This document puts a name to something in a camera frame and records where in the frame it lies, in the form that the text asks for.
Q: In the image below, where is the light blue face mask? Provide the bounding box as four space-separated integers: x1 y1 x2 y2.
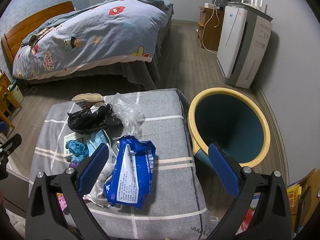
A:
86 129 111 157

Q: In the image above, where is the blue wet wipes pack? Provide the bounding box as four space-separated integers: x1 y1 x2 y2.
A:
104 135 156 209

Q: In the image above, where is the black plastic bag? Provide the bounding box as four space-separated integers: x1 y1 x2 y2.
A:
67 103 121 135

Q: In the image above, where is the clear plastic bag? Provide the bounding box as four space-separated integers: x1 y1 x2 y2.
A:
110 93 145 135

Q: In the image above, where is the purple wrapper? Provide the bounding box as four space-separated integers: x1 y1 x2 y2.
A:
56 193 67 211

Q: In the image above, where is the white green medicine box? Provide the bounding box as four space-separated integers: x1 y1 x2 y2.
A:
63 132 89 160

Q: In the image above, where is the yellow rimmed teal trash bin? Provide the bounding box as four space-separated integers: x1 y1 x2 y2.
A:
187 87 271 167

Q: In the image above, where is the blue white strawberry box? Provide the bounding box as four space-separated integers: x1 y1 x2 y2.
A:
236 192 260 235

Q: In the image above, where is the wooden chair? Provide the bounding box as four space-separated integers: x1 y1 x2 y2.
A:
0 72 22 129

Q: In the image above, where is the green white container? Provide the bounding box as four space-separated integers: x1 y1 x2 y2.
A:
8 80 24 104

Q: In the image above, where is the grey checked cushion ottoman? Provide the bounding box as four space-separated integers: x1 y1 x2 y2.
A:
28 88 221 240

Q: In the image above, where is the torn cardboard paper cup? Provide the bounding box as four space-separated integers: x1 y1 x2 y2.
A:
72 93 105 109

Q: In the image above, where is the white grey air purifier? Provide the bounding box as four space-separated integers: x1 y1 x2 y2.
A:
216 2 273 89

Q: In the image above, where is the blue cartoon print duvet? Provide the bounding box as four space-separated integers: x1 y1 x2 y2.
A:
12 0 172 80

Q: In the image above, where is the wooden side cabinet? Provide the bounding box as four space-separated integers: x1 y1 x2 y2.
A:
198 7 225 52

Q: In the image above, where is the white wifi router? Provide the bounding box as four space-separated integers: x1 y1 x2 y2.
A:
240 0 264 11

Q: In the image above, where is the wooden bed frame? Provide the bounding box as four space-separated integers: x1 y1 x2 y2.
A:
1 1 75 68

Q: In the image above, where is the white power cable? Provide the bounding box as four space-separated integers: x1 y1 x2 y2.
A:
200 0 225 55

